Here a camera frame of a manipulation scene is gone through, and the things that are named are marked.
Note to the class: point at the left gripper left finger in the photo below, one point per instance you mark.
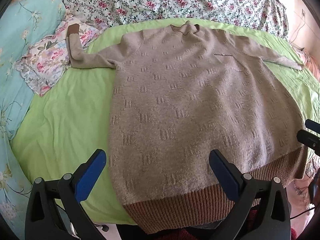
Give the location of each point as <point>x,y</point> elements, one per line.
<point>43,220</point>

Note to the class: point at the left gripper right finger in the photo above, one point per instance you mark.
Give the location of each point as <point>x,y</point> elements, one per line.
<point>260,209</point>

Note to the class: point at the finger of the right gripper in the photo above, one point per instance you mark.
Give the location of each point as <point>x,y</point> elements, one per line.
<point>314,126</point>
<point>310,140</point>

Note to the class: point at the beige knit sweater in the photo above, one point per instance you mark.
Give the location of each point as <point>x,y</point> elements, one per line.
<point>179,93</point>

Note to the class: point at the green bed sheet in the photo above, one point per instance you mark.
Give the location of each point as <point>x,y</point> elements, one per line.
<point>65,126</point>

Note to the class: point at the pastel floral cloth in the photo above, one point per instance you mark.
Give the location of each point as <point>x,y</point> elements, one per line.
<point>46,61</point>

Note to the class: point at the teal floral pillow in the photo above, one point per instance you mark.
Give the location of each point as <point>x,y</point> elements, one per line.
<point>23,24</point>

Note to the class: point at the white red floral quilt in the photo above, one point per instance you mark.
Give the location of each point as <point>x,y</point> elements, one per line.
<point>266,15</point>

